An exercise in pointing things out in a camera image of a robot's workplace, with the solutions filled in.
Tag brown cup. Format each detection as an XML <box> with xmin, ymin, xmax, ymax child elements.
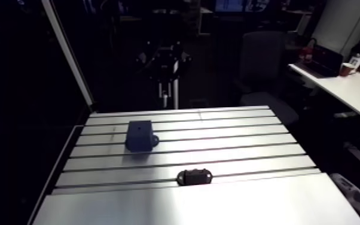
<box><xmin>339</xmin><ymin>62</ymin><xmax>356</xmax><ymax>77</ymax></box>

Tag white pillar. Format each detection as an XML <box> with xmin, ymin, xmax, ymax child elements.
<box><xmin>311</xmin><ymin>0</ymin><xmax>360</xmax><ymax>60</ymax></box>

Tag dark blue-grey block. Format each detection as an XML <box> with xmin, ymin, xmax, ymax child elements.
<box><xmin>124</xmin><ymin>120</ymin><xmax>160</xmax><ymax>153</ymax></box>

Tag white slanted post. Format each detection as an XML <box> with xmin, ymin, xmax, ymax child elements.
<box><xmin>41</xmin><ymin>0</ymin><xmax>96</xmax><ymax>111</ymax></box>

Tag black oval holder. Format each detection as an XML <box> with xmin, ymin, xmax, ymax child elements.
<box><xmin>176</xmin><ymin>168</ymin><xmax>213</xmax><ymax>186</ymax></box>

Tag dark office chair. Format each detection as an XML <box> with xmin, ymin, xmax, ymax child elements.
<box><xmin>234</xmin><ymin>31</ymin><xmax>300</xmax><ymax>126</ymax></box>

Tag black laptop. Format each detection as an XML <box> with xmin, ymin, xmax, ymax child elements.
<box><xmin>297</xmin><ymin>44</ymin><xmax>344</xmax><ymax>78</ymax></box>

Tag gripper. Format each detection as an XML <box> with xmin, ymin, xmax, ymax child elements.
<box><xmin>137</xmin><ymin>41</ymin><xmax>191</xmax><ymax>83</ymax></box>

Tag white desk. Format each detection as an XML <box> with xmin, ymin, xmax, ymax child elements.
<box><xmin>288</xmin><ymin>62</ymin><xmax>360</xmax><ymax>130</ymax></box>

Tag lit screen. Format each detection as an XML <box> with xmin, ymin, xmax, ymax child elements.
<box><xmin>214</xmin><ymin>0</ymin><xmax>271</xmax><ymax>13</ymax></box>

